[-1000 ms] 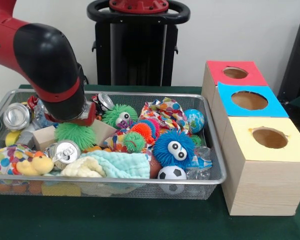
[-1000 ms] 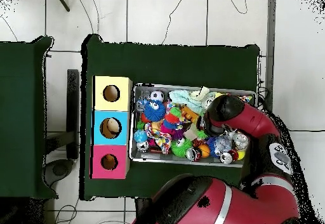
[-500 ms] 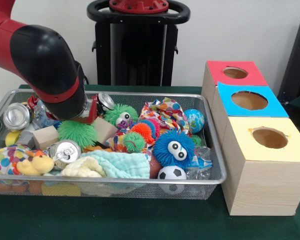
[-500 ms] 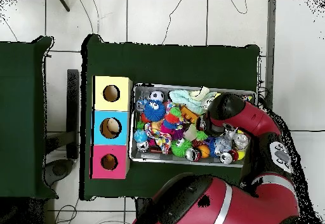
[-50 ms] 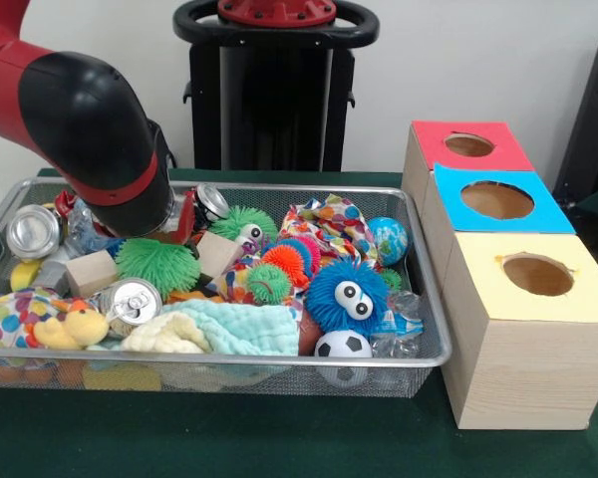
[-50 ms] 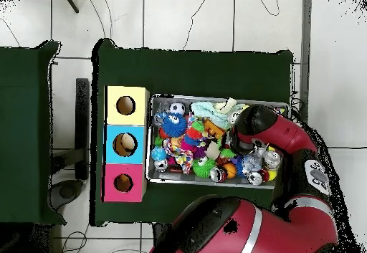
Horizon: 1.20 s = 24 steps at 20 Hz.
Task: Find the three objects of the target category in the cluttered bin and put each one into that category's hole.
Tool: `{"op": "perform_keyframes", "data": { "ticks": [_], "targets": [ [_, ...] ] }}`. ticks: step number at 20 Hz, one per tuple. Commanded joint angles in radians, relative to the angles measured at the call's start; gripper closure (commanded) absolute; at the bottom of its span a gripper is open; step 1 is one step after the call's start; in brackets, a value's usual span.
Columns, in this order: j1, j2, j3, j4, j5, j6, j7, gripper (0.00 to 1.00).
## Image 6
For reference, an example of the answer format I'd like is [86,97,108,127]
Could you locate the beige wedge block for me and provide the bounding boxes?
[205,141,221,160]

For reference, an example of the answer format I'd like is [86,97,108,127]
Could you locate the large green spiky ball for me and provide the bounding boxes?
[219,148,237,159]

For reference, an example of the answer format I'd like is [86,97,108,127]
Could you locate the wooden box with three holes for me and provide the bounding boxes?
[101,85,151,203]

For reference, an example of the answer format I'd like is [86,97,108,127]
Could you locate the blue spiky ball with eyes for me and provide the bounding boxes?
[161,112,188,138]

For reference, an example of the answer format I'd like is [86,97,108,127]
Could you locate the black and white soccer ball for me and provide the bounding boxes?
[168,101,186,116]

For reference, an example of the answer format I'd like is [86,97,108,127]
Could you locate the mint green cloth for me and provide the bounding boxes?
[190,100,245,130]

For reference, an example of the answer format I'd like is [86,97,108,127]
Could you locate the blue globe ball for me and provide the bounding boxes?
[151,146,168,162]

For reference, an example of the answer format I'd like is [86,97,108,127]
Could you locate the cream yellow cloth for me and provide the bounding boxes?
[214,97,238,114]

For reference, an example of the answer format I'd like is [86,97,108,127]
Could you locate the orange basketball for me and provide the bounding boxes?
[222,162,238,179]

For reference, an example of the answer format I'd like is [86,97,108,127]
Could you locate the silver metal can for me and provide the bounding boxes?
[263,151,282,170]

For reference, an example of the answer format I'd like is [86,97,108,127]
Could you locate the black upright panel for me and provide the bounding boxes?
[49,77,91,211]

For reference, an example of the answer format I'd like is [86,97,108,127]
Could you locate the silver wire mesh bin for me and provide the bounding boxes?
[144,93,290,190]

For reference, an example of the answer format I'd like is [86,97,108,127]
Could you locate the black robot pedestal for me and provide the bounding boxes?
[153,223,176,249]

